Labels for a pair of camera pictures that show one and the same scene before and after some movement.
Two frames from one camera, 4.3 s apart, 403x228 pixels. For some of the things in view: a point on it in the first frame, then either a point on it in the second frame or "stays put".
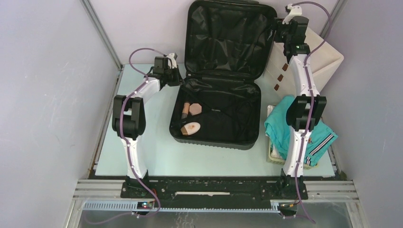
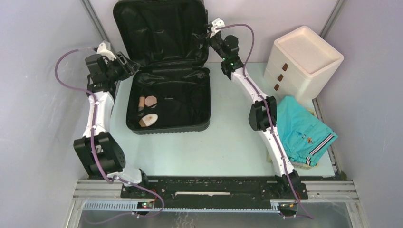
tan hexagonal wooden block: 195,109 to 150,101
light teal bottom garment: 281,133 stays put
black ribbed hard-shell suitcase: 227,45 to 171,93
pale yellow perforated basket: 273,159 stays put
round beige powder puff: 190,128 to 148,120
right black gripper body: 282,34 to 216,42
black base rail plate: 262,188 stays put
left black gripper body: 172,77 to 112,73
